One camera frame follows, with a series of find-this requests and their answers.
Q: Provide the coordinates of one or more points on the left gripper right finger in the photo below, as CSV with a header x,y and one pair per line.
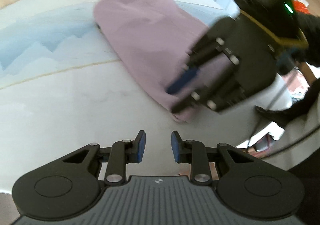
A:
x,y
243,183

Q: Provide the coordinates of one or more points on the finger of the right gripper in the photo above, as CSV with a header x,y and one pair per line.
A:
x,y
189,77
186,103

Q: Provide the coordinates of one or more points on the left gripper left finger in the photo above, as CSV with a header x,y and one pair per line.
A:
x,y
70,185

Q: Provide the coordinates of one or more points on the mauve long-sleeve shirt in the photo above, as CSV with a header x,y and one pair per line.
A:
x,y
152,38

